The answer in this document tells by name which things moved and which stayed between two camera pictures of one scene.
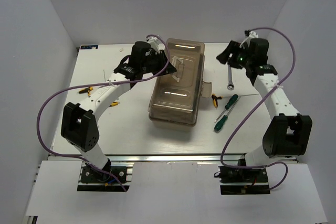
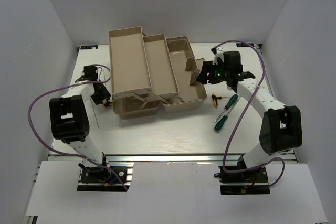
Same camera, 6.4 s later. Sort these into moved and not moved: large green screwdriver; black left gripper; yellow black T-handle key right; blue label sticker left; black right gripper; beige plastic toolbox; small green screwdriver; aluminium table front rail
Moved: black right gripper; beige plastic toolbox; black left gripper
Not moved: aluminium table front rail; blue label sticker left; large green screwdriver; yellow black T-handle key right; small green screwdriver
